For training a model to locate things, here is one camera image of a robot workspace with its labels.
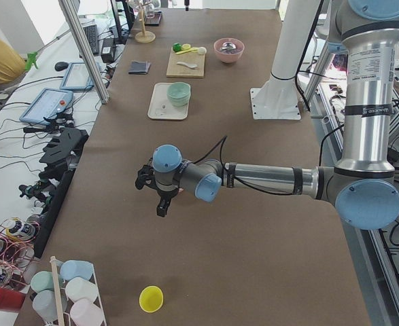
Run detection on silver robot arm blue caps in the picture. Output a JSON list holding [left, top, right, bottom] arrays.
[[135, 1, 399, 230]]

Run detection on black keyboard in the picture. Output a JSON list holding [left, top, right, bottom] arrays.
[[83, 24, 99, 55]]

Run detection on large pink ice bowl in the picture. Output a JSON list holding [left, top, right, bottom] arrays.
[[213, 37, 245, 63]]

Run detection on mint green cup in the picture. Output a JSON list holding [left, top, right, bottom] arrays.
[[30, 271, 54, 293]]

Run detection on wooden mug tree stand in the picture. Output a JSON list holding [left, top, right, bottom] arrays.
[[135, 3, 156, 43]]

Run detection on black power adapter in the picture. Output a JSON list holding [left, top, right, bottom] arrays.
[[100, 37, 116, 63]]

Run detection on dark tray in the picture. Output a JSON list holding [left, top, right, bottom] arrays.
[[145, 11, 162, 26]]

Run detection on black computer mouse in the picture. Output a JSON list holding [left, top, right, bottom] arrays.
[[54, 61, 69, 72]]

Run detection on yellow plastic cup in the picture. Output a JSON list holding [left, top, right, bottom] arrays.
[[139, 285, 164, 313]]

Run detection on yellow plastic knife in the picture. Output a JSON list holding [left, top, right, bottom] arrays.
[[175, 48, 198, 55]]

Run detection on blue tablet controller near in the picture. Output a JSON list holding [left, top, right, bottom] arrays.
[[19, 88, 73, 125]]

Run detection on cream rabbit serving tray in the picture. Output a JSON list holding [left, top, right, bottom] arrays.
[[148, 82, 190, 120]]

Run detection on white wire cup rack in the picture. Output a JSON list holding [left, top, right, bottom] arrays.
[[50, 256, 107, 325]]

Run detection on aluminium frame post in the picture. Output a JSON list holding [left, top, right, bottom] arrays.
[[58, 0, 109, 105]]

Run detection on lemon slice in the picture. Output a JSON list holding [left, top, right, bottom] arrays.
[[181, 43, 192, 51]]

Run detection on folded grey cloth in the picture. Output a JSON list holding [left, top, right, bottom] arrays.
[[128, 60, 151, 75]]

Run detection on pink cup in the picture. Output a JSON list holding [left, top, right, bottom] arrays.
[[70, 298, 104, 326]]

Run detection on red cylinder container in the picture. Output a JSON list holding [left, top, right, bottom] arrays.
[[0, 287, 26, 312]]

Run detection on white ceramic spoon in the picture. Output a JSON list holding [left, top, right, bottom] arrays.
[[176, 61, 198, 69]]

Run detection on bamboo cutting board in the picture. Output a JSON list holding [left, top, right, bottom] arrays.
[[166, 49, 207, 78]]

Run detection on blue tablet controller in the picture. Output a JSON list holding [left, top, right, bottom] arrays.
[[19, 88, 73, 125], [60, 62, 94, 92]]

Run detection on black tool holder rack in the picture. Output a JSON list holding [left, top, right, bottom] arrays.
[[18, 128, 89, 258]]

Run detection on metal ice scoop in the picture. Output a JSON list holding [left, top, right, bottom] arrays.
[[219, 41, 237, 54]]

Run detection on grey cup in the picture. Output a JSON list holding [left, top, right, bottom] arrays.
[[32, 289, 58, 323]]

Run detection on green lime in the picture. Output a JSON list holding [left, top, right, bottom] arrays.
[[173, 43, 184, 52]]

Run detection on blue tablet controller far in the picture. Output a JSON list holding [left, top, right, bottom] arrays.
[[60, 62, 94, 92]]

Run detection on wooden stick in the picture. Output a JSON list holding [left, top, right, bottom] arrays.
[[50, 256, 65, 326]]

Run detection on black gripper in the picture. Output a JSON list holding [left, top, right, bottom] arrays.
[[135, 164, 179, 217]]

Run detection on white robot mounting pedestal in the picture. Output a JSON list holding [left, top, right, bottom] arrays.
[[250, 0, 323, 120]]

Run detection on light blue cup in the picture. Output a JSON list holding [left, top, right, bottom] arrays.
[[60, 260, 93, 281]]

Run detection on green bowl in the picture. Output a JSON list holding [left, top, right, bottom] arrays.
[[167, 82, 191, 107]]

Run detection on white cup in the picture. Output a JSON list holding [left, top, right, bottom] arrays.
[[65, 277, 99, 302]]

